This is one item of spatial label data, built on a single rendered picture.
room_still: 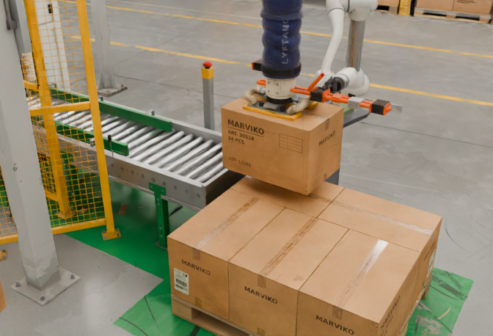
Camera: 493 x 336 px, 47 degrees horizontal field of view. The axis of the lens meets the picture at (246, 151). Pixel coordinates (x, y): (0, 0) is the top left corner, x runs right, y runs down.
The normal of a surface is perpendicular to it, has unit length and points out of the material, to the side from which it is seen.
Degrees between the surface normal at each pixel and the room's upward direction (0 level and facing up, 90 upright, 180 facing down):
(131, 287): 0
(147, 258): 0
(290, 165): 90
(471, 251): 0
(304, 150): 90
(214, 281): 90
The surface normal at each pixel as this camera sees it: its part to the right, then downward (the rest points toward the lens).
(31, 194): 0.85, 0.24
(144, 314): 0.00, -0.89
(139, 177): -0.54, 0.38
